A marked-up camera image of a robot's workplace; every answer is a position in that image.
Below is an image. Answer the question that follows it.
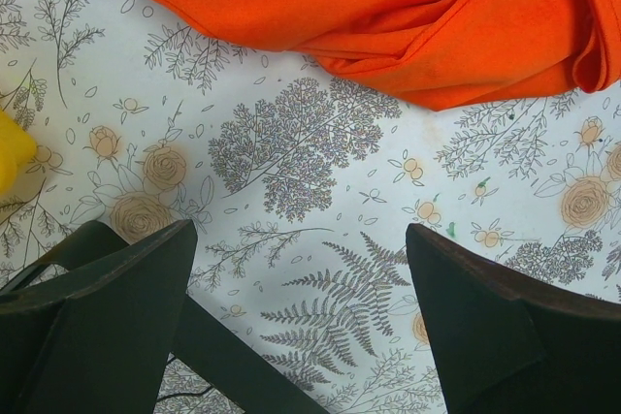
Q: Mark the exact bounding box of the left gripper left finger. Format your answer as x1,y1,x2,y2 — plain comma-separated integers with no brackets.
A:
1,220,320,413

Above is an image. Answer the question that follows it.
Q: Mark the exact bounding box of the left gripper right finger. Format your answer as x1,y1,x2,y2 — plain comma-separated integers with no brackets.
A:
406,224,620,413

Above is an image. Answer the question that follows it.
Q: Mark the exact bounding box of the orange t shirt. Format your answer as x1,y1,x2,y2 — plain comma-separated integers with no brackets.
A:
153,0,620,111

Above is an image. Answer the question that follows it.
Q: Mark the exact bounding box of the yellow plastic bin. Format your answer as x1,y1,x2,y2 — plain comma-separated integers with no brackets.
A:
0,111,37,193

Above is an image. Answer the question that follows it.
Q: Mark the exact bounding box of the floral table mat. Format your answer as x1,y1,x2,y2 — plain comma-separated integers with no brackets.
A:
1,0,620,413

